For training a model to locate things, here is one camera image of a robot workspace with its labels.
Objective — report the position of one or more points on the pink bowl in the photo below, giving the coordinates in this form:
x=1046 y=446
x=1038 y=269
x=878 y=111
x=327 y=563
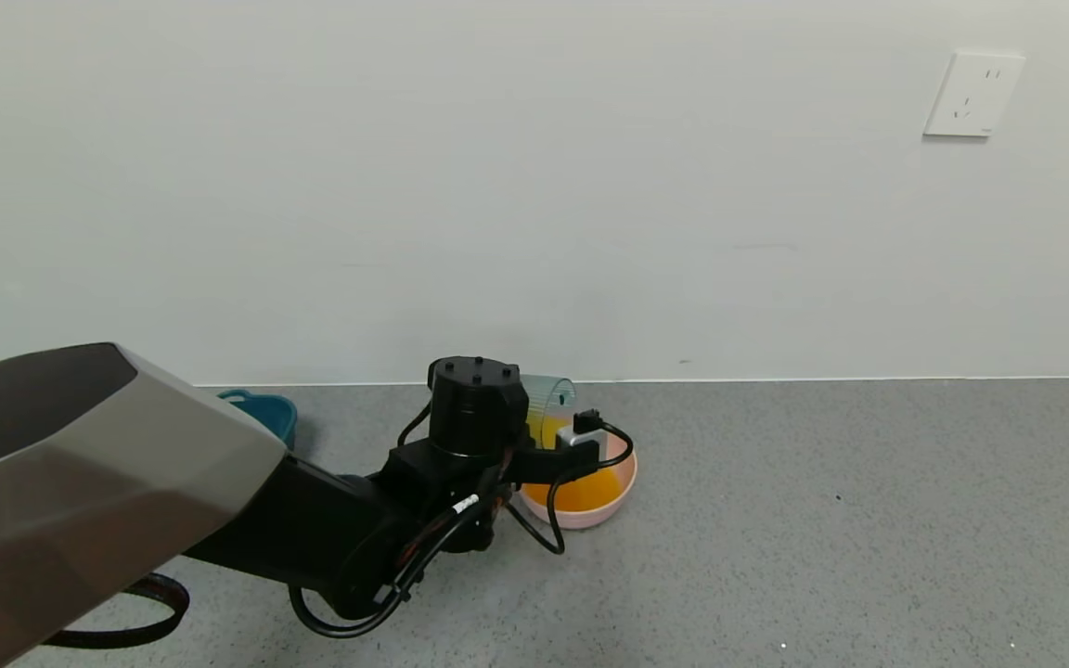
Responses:
x=604 y=501

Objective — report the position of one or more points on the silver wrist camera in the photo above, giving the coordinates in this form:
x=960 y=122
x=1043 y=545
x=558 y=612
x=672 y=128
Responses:
x=581 y=433

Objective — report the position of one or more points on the teal plastic basin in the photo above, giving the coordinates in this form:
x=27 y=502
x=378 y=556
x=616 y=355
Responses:
x=270 y=413

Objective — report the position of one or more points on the clear teal plastic cup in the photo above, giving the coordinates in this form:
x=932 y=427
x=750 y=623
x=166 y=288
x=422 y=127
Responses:
x=548 y=404

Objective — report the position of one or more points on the white wall socket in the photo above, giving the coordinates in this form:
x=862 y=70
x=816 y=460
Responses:
x=973 y=95

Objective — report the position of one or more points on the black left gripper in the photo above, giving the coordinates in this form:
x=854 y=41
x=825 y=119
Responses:
x=477 y=408

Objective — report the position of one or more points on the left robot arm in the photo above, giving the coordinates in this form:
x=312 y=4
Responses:
x=80 y=464

